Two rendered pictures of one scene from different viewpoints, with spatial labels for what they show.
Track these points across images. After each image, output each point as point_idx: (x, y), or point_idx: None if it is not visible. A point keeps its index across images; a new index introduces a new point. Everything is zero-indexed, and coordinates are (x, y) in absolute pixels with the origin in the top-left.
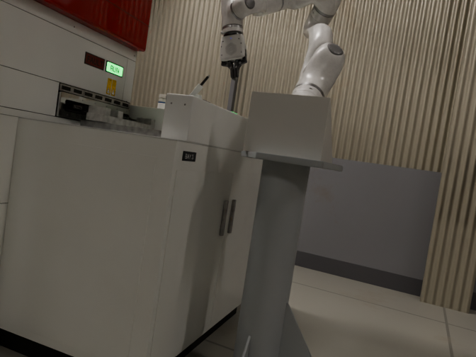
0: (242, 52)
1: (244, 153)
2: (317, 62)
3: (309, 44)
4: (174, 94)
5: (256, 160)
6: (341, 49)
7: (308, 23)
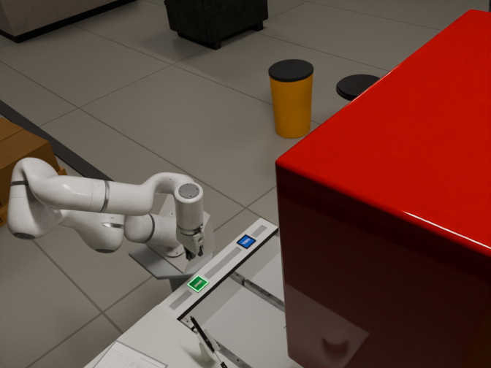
0: None
1: (212, 254)
2: None
3: (92, 214)
4: (272, 224)
5: None
6: None
7: (49, 213)
